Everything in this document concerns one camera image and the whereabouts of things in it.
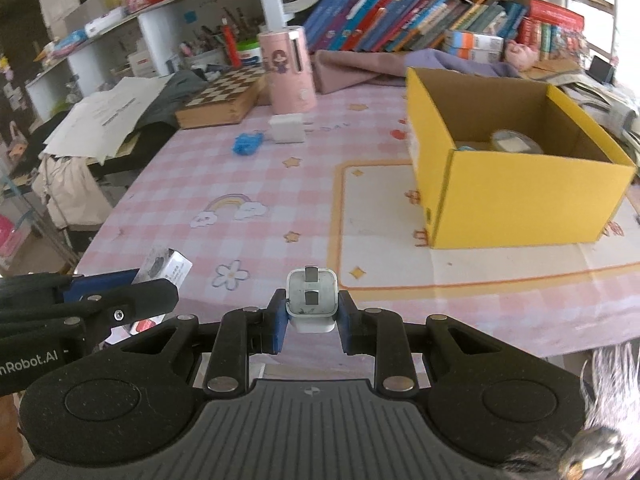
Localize red boxed dictionary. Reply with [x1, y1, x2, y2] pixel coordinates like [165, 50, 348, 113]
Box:
[527, 0, 586, 31]

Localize black phone stand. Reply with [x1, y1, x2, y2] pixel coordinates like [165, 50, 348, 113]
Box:
[586, 55, 617, 86]

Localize colourful figure pack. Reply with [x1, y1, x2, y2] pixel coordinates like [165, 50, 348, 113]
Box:
[550, 25, 593, 61]

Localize yellow tape roll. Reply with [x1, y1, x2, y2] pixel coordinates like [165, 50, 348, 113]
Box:
[489, 129, 545, 155]

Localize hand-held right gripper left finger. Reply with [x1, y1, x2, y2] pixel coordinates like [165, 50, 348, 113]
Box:
[107, 289, 292, 395]

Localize small white grey carton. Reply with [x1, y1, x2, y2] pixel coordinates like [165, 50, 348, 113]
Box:
[102, 247, 193, 345]

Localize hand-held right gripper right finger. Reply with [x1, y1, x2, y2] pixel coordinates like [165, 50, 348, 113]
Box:
[336, 290, 506, 395]

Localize red bottle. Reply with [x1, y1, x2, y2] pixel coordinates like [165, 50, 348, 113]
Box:
[222, 22, 243, 68]

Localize row of books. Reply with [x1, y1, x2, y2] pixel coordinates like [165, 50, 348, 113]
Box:
[302, 0, 531, 53]

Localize purple cloth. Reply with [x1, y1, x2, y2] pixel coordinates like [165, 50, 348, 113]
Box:
[310, 47, 521, 95]

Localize white jar green label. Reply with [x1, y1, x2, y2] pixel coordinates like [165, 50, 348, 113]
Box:
[235, 40, 265, 67]

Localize wooden chess board box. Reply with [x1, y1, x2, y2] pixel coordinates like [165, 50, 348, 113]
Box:
[175, 66, 268, 130]

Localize light blue toy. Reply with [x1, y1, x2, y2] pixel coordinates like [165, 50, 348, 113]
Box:
[232, 131, 265, 157]

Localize fluffy grey sleeve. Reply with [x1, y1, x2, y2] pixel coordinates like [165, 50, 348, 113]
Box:
[500, 340, 640, 480]

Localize beige jacket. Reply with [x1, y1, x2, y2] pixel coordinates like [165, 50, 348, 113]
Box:
[31, 152, 113, 231]

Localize yellow cardboard box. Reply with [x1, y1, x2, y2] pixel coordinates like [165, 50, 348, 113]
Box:
[405, 66, 637, 250]

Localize white side shelf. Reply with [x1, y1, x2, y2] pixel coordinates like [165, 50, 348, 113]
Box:
[25, 0, 271, 121]

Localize pile of papers and booklets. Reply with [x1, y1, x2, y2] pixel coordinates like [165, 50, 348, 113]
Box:
[555, 67, 640, 171]

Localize brown cardboard sheet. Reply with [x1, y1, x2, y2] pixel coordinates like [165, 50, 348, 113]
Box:
[520, 57, 583, 81]

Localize white paper sheets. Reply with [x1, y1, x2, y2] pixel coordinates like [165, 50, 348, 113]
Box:
[42, 76, 173, 165]

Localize red thick book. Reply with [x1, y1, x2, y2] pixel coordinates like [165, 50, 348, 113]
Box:
[517, 17, 551, 58]

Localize white plug charger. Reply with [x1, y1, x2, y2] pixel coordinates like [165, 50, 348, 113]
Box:
[285, 266, 338, 333]

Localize dark grey cloth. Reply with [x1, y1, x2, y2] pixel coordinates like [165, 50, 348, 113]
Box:
[132, 70, 208, 128]

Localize pink pig toy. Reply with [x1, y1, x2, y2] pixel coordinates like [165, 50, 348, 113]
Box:
[502, 42, 540, 72]

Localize pen cup with pens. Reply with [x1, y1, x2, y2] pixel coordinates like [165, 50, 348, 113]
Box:
[180, 7, 261, 68]

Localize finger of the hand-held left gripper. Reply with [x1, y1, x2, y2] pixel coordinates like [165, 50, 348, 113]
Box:
[0, 269, 141, 311]
[0, 279, 180, 343]

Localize pink tumbler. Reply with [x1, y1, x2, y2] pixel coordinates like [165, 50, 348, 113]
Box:
[257, 25, 318, 115]

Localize white charger block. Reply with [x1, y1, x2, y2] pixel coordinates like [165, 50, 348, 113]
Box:
[268, 114, 307, 145]

